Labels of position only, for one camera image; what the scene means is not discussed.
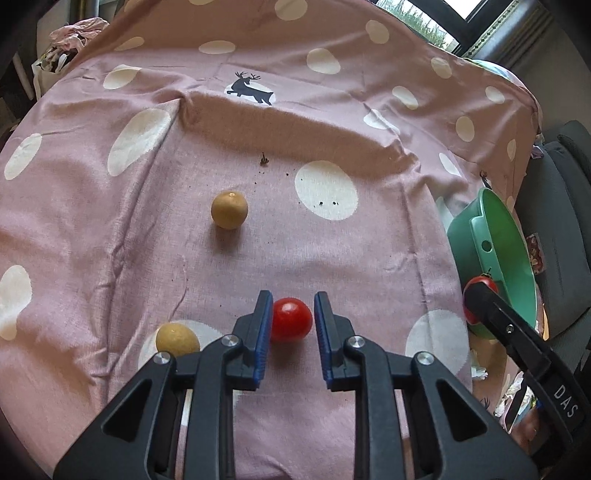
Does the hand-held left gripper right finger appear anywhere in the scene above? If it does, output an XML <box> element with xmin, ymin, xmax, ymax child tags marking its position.
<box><xmin>314</xmin><ymin>291</ymin><xmax>539</xmax><ymax>480</ymax></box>

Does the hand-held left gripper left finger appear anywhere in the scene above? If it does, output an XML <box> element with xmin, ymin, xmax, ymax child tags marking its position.
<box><xmin>53</xmin><ymin>290</ymin><xmax>274</xmax><ymax>480</ymax></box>

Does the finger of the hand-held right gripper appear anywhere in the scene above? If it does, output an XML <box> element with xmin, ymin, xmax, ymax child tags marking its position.
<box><xmin>463</xmin><ymin>281</ymin><xmax>571</xmax><ymax>384</ymax></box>

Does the red cherry tomato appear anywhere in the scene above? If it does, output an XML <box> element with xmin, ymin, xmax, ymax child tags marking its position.
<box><xmin>270</xmin><ymin>298</ymin><xmax>312</xmax><ymax>342</ymax></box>
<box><xmin>463</xmin><ymin>272</ymin><xmax>500</xmax><ymax>326</ymax></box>

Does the green plastic bowl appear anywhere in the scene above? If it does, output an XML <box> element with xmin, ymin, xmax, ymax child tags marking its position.
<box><xmin>447</xmin><ymin>187</ymin><xmax>539</xmax><ymax>340</ymax></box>

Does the clear packet of dried petals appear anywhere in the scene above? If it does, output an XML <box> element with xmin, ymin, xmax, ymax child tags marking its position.
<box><xmin>526</xmin><ymin>233</ymin><xmax>542</xmax><ymax>271</ymax></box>

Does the yellow-orange round fruit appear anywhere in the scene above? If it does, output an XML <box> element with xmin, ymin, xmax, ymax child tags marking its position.
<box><xmin>156</xmin><ymin>323</ymin><xmax>201</xmax><ymax>357</ymax></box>

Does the grey-green sofa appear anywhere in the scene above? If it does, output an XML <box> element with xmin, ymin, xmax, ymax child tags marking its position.
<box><xmin>515</xmin><ymin>120</ymin><xmax>591</xmax><ymax>342</ymax></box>

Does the tan round fruit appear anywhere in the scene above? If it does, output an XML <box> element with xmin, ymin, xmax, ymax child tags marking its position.
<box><xmin>211</xmin><ymin>191</ymin><xmax>249</xmax><ymax>230</ymax></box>

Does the pink dotted deer-print blanket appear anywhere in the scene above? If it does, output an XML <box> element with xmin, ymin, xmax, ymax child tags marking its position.
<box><xmin>0</xmin><ymin>0</ymin><xmax>541</xmax><ymax>480</ymax></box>

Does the light blue bedding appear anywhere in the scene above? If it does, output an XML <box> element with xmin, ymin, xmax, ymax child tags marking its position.
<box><xmin>468</xmin><ymin>58</ymin><xmax>525</xmax><ymax>90</ymax></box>

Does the patterned curtain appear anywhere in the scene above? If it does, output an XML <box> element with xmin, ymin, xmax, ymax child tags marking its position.
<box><xmin>462</xmin><ymin>4</ymin><xmax>555</xmax><ymax>84</ymax></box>

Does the black-framed window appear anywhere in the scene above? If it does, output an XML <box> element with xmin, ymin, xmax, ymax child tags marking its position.
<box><xmin>376</xmin><ymin>0</ymin><xmax>509</xmax><ymax>51</ymax></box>

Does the pink crumpled cloth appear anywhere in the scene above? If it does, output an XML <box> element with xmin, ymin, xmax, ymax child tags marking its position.
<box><xmin>32</xmin><ymin>18</ymin><xmax>112</xmax><ymax>88</ymax></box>

